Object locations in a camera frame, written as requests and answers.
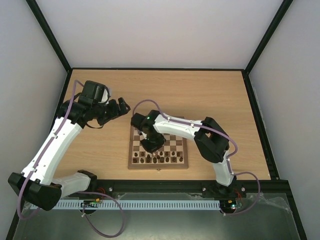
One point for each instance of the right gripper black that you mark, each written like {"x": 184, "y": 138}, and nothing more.
{"x": 152, "y": 145}

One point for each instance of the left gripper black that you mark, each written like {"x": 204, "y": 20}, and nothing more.
{"x": 116, "y": 112}

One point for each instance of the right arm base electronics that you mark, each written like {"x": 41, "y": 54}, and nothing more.
{"x": 236, "y": 204}

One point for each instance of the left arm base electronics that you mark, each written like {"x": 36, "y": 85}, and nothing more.
{"x": 90, "y": 205}

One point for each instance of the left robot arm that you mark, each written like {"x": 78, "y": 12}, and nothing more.
{"x": 36, "y": 183}

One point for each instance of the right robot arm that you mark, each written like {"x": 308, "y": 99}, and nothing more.
{"x": 210, "y": 139}

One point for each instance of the dark pieces back row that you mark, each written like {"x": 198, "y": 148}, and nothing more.
{"x": 144, "y": 154}

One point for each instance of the dark pieces row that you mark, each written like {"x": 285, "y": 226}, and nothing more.
{"x": 162, "y": 160}
{"x": 144, "y": 154}

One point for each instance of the dark pieces front row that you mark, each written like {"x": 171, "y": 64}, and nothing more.
{"x": 162, "y": 160}

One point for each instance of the wooden chess board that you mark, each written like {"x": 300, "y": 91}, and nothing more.
{"x": 172, "y": 143}

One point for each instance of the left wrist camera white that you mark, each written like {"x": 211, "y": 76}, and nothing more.
{"x": 106, "y": 95}

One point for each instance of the grey slotted cable duct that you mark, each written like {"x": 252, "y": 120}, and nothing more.
{"x": 210, "y": 205}

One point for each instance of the black aluminium frame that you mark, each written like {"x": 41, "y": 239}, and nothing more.
{"x": 274, "y": 185}

